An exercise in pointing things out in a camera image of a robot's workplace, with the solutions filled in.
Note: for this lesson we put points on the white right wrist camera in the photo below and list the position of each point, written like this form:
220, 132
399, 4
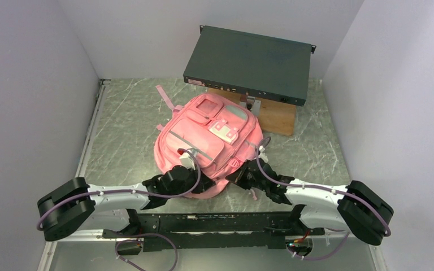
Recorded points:
262, 155

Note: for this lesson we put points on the grey metal bracket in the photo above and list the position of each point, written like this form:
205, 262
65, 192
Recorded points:
250, 103

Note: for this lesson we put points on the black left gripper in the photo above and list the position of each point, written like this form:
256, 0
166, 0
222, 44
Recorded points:
204, 183

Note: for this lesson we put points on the wooden support block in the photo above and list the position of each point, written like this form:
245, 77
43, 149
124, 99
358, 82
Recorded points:
276, 117

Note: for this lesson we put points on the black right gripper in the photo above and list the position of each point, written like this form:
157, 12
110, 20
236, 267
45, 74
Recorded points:
238, 176

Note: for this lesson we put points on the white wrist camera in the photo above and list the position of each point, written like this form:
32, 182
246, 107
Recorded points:
262, 155
187, 158

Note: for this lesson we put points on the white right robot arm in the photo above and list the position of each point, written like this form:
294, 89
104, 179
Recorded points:
354, 207

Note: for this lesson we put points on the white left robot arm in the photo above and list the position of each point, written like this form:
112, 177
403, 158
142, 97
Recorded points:
77, 205

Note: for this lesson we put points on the pink student backpack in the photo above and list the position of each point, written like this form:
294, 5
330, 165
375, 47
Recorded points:
223, 134

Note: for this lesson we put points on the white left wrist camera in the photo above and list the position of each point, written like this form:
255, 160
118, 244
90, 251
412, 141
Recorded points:
187, 158

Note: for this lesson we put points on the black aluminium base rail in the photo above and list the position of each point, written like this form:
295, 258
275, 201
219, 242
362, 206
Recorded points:
162, 231

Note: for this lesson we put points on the dark green rack device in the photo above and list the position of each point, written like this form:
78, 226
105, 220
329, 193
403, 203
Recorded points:
251, 64

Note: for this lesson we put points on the silver side rail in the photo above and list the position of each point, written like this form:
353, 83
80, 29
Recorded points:
104, 85

